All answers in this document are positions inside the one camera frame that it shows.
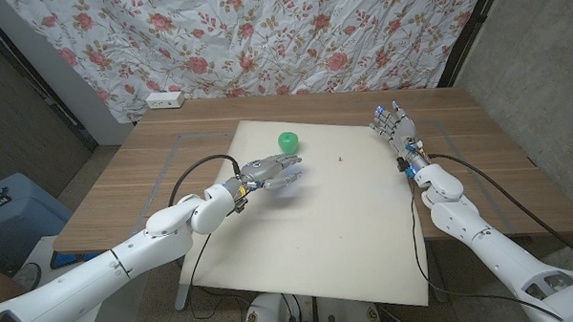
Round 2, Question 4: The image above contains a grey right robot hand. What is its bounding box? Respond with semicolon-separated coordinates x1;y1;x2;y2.
369;99;424;158

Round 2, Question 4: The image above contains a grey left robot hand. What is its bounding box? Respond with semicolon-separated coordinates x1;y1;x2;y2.
238;153;304;193

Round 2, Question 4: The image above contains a cream foam mat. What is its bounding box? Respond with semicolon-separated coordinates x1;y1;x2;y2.
173;113;430;316

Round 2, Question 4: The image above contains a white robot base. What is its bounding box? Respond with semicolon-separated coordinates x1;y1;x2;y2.
243;289;382;322

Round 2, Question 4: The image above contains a black backdrop stand pole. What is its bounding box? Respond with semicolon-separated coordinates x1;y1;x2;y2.
434;0;507;89
0;7;98;154

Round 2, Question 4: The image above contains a white power strip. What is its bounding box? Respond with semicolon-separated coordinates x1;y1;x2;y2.
144;90;186;111

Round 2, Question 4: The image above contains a floral rose backdrop cloth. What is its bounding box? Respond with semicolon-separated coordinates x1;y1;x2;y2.
4;0;491;129

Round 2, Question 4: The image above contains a grey table leg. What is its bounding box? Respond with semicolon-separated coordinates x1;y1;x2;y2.
173;282;193;312

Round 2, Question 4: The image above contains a blue storage container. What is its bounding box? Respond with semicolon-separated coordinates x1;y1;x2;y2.
0;170;76;278

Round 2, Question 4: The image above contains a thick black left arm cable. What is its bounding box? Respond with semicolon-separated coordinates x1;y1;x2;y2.
166;153;244;207

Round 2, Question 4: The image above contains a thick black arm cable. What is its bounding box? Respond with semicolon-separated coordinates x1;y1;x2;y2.
166;153;244;207
428;148;573;272

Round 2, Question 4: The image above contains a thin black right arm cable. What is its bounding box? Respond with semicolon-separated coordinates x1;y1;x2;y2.
408;169;566;322

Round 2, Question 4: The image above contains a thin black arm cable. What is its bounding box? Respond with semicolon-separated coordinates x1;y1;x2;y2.
186;231;255;322
408;169;566;322

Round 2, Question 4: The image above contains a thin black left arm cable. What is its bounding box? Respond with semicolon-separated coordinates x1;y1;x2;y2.
186;231;255;322

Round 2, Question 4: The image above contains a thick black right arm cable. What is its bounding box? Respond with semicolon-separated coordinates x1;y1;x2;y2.
428;148;573;272

